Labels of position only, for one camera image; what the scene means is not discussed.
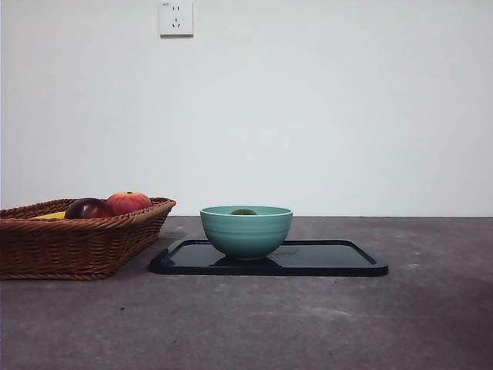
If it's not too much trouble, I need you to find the teal ceramic bowl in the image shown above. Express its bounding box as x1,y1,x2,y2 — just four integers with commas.
200,205,294,261

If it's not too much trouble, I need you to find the dark rectangular tray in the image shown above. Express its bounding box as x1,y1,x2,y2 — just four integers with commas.
149,238,389,278

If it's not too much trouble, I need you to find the red peach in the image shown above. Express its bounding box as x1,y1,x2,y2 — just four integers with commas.
106,190,153,216

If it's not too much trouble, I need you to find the dark purple plum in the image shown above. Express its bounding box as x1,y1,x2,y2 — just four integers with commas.
64,197,114,220

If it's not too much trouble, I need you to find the brown wicker basket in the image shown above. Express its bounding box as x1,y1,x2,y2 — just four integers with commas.
0,197,177,281

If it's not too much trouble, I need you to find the white wall socket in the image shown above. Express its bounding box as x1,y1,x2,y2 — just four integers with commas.
159,0,195,39

